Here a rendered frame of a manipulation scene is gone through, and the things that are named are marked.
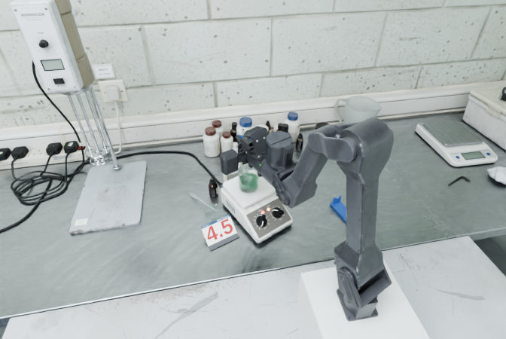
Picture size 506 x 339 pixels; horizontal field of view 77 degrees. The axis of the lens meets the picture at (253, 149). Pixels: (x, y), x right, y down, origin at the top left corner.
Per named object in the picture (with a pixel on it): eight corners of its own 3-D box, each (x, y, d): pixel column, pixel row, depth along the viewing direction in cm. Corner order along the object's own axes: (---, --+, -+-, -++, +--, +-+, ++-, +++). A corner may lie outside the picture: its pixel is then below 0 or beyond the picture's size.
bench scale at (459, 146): (452, 169, 115) (457, 158, 112) (412, 130, 135) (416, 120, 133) (498, 163, 117) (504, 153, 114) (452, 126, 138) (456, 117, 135)
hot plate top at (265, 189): (276, 192, 94) (276, 190, 93) (243, 209, 88) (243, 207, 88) (253, 170, 102) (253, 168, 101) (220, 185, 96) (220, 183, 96)
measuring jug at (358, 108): (324, 132, 133) (329, 101, 124) (337, 120, 141) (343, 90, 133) (367, 148, 124) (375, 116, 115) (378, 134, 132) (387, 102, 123)
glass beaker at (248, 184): (233, 190, 94) (232, 169, 88) (245, 178, 98) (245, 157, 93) (254, 200, 91) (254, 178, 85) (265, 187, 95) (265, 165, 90)
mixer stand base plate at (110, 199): (140, 224, 94) (139, 222, 93) (68, 235, 91) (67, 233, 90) (147, 162, 118) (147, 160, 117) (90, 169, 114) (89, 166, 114)
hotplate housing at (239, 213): (293, 225, 94) (295, 206, 89) (257, 246, 88) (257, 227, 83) (250, 183, 108) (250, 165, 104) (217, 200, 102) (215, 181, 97)
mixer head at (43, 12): (89, 103, 76) (50, -8, 62) (40, 108, 74) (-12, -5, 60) (100, 79, 88) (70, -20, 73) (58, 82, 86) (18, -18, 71)
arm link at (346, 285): (388, 289, 61) (398, 271, 57) (356, 316, 57) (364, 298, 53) (362, 263, 65) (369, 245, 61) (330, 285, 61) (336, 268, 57)
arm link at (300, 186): (395, 133, 47) (348, 87, 52) (357, 152, 44) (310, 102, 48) (327, 217, 70) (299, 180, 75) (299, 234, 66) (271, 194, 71)
